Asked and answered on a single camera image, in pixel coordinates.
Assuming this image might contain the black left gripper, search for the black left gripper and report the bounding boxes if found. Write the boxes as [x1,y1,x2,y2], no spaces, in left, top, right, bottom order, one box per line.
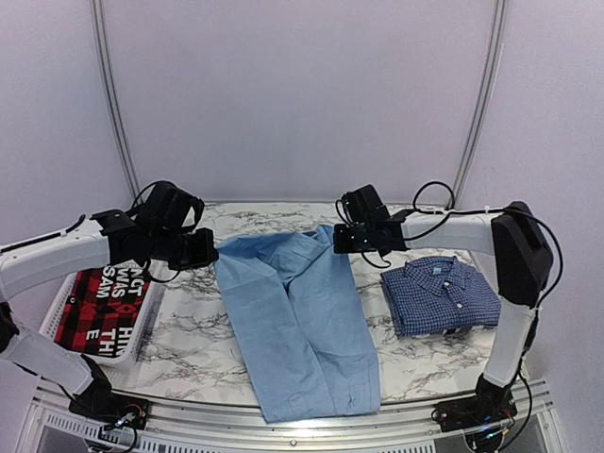
[148,226,217,270]

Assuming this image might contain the light blue long sleeve shirt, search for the light blue long sleeve shirt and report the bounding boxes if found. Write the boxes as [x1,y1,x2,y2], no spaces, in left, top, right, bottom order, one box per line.
[215,225,381,424]

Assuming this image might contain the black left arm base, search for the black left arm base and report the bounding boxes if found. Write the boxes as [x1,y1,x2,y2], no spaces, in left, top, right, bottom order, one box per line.
[64,374,150,429]

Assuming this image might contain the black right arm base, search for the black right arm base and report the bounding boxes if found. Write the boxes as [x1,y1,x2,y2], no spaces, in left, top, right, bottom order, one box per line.
[431,375,517,432]

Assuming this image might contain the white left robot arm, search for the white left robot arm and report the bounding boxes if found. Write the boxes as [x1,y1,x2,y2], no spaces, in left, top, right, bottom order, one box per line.
[1,180,218,420]

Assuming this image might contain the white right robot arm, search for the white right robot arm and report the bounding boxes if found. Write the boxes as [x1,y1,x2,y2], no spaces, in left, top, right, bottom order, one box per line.
[334,184,563,423]

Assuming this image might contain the blue checked folded shirt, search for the blue checked folded shirt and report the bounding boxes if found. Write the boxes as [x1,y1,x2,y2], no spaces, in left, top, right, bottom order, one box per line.
[381,256,501,337]

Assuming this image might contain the red black plaid shirt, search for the red black plaid shirt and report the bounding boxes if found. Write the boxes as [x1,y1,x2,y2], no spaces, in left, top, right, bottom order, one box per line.
[55,266,151,359]

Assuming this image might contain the white plastic laundry basket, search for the white plastic laundry basket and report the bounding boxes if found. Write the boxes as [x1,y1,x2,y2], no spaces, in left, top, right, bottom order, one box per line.
[40,265,159,368]

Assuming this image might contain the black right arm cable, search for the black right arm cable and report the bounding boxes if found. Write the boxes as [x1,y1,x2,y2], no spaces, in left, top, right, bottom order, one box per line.
[412,181,565,303]

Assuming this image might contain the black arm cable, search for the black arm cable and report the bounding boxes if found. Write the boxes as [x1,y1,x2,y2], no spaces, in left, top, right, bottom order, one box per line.
[412,181,565,303]
[46,214,89,240]

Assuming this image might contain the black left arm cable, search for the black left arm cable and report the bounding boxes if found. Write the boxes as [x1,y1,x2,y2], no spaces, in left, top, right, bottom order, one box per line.
[46,214,89,240]

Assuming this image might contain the left aluminium corner post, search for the left aluminium corner post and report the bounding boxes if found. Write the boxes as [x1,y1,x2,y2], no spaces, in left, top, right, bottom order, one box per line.
[89,0,141,201]

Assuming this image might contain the aluminium corner post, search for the aluminium corner post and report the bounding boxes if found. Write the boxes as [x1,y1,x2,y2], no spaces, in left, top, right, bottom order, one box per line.
[89,0,141,201]
[453,0,509,204]

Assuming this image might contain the right aluminium corner post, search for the right aluminium corner post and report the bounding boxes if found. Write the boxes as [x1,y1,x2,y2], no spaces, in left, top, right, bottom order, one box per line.
[453,0,509,204]

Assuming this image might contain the aluminium front frame rail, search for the aluminium front frame rail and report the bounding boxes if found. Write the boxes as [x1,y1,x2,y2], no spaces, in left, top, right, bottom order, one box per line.
[15,380,569,452]

